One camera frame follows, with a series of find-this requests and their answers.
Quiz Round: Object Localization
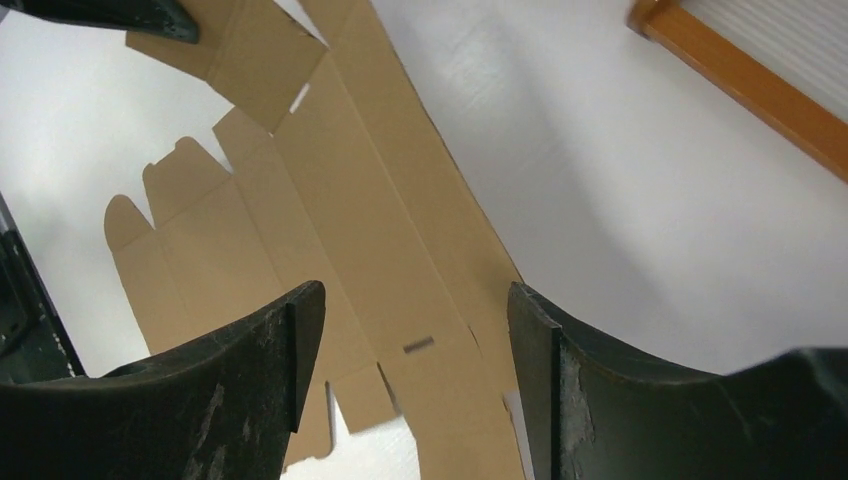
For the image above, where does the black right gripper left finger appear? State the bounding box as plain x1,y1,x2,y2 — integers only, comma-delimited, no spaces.
1,281,326,479

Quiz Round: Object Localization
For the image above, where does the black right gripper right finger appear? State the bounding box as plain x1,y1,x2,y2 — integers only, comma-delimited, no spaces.
507,282,847,479

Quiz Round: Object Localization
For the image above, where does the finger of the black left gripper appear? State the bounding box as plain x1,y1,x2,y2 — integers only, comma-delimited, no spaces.
1,0,200,44

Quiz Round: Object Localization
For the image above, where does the brown cardboard box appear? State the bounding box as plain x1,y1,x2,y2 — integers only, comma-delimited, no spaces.
104,1,524,479

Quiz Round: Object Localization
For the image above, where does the orange wooden shelf rack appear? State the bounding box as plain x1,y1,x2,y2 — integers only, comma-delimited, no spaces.
626,0,847,181

